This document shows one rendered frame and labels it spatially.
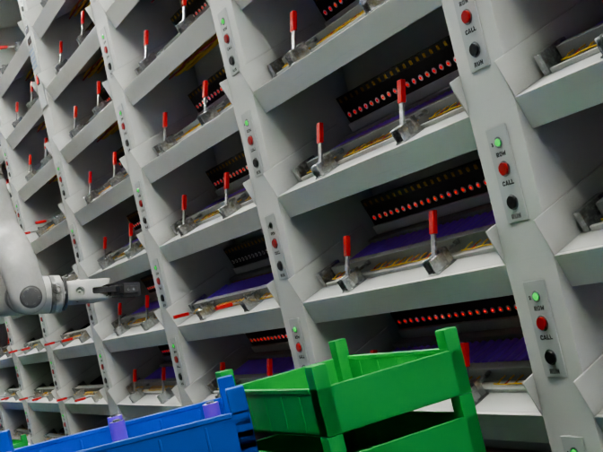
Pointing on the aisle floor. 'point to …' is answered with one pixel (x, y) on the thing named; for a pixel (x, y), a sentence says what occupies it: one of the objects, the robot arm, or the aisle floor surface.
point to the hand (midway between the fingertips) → (128, 290)
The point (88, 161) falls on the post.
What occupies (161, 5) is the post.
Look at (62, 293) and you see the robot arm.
